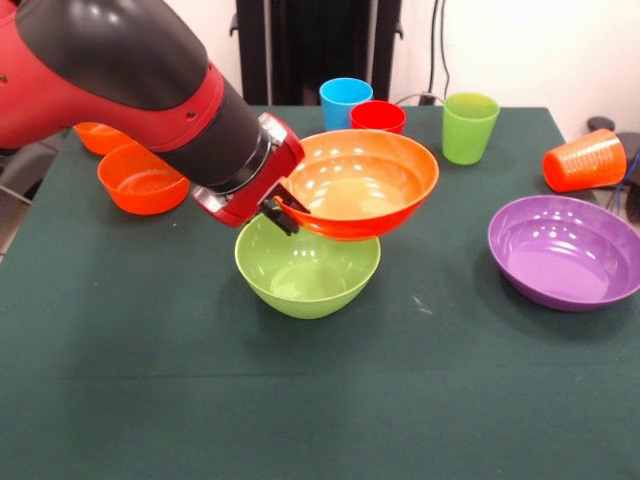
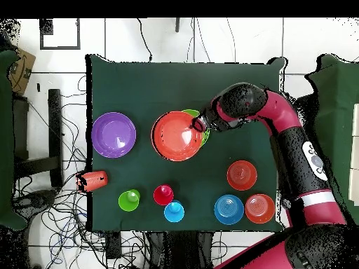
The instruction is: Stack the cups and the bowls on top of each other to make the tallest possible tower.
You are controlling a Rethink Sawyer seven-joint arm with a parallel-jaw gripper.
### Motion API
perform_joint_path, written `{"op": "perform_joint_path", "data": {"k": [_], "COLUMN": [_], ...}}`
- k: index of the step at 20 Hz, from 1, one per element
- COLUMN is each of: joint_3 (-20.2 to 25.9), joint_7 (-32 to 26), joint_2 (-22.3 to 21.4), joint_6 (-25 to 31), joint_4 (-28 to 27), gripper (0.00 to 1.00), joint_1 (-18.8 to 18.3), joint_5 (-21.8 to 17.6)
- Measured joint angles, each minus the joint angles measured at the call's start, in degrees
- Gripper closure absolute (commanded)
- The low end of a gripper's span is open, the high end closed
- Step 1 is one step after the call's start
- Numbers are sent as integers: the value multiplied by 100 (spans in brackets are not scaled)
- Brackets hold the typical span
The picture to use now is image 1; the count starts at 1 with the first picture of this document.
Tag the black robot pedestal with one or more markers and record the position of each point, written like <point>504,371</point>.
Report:
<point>260,50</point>

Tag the purple bowl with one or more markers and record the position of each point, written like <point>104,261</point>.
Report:
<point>560,260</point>

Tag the green cup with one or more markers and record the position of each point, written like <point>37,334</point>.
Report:
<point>470,130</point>

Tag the orange cup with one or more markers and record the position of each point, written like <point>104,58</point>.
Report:
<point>585,162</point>

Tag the small orange bowl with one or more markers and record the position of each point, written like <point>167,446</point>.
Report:
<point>100,137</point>
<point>140,190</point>

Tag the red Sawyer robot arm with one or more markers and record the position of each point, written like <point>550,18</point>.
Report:
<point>100,75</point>

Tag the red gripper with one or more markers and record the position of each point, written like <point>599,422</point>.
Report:
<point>260,190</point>

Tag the grey chair base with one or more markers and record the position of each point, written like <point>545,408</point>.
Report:
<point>20,170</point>

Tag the blue cup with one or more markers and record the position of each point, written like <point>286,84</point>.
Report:
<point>337,105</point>

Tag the wide orange bowl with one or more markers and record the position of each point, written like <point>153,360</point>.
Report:
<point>365,190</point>

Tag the green bowl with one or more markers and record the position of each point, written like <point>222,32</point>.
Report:
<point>305,280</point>

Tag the red cup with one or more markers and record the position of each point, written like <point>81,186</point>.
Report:
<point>377,117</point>

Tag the dark green tablecloth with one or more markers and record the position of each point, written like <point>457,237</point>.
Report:
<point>300,390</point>

